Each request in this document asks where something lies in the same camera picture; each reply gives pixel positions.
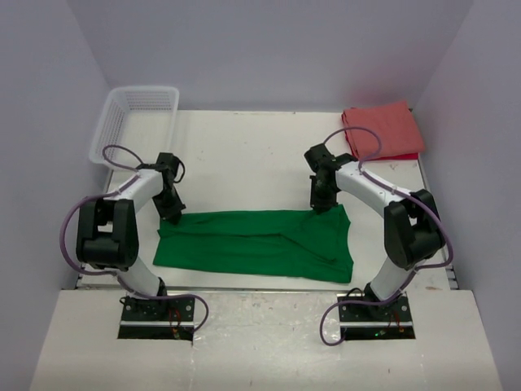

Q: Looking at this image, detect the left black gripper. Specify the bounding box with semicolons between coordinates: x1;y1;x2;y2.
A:
151;189;185;226

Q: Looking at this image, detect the green t shirt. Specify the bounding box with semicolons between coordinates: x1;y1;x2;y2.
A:
153;205;354;283

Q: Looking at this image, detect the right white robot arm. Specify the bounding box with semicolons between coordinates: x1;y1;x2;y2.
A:
304;143;445;320

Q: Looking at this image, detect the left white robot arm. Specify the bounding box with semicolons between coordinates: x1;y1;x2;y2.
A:
76;152;186;320

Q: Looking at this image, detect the white plastic basket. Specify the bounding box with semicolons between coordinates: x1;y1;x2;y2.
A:
89;86;180;166

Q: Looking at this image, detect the folded pink t shirt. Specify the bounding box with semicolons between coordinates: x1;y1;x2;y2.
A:
341;100;425;156

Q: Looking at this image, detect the folded red t shirt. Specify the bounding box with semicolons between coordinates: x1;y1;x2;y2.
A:
352;153;419;161

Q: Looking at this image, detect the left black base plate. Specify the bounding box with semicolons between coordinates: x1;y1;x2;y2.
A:
117;297;195;342

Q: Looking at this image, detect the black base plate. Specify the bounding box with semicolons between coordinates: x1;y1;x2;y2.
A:
117;297;195;342
339;296;416;341

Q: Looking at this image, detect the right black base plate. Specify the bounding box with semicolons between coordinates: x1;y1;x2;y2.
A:
339;296;416;341

